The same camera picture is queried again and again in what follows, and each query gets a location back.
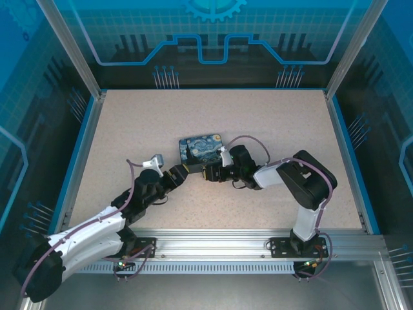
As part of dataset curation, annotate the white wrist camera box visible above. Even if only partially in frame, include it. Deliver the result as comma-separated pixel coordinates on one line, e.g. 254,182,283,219
141,154,165,178
219,145,234,168

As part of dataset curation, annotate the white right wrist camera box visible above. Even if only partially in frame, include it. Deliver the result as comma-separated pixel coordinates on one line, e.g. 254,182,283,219
219,145,234,168

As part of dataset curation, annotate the starry night painted tin box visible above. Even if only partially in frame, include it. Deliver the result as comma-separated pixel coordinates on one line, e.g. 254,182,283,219
178,132,227,175

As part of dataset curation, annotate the aluminium side rail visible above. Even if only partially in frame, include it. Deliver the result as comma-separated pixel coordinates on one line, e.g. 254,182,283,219
324,92,372,235
53,92,107,235

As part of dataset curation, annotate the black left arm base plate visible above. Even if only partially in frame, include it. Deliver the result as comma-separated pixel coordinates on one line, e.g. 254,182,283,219
125,237,157,258

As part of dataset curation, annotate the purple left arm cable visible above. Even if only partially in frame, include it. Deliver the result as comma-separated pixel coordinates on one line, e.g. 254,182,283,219
19,158,156,300

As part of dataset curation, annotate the aluminium frame post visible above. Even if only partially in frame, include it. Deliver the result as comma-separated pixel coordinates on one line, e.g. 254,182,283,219
34,0,108,101
324,0,390,101

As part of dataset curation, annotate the grey metal shelf plate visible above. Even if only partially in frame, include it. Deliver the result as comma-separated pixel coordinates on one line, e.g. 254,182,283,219
41,271,388,310

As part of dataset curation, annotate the small connector with LEDs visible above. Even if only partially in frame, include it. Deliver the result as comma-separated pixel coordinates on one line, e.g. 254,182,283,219
296,260,323,271
117,256,136,271

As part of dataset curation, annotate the slotted grey cable duct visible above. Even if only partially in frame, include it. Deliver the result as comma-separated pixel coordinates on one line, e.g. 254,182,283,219
77,261,299,275

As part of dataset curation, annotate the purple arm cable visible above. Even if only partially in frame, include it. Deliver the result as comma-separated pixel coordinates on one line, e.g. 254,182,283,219
228,135,334,282
19,158,156,300

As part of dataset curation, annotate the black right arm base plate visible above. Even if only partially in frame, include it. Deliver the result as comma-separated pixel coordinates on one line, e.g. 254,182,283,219
268,237,327,258

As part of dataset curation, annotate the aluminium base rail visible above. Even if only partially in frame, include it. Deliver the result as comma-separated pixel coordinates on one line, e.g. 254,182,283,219
64,228,387,262

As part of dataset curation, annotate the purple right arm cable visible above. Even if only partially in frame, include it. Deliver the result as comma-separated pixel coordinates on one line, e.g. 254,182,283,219
228,135,334,282

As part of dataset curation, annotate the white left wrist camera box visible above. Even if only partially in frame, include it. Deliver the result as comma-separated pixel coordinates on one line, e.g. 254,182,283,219
141,154,165,178

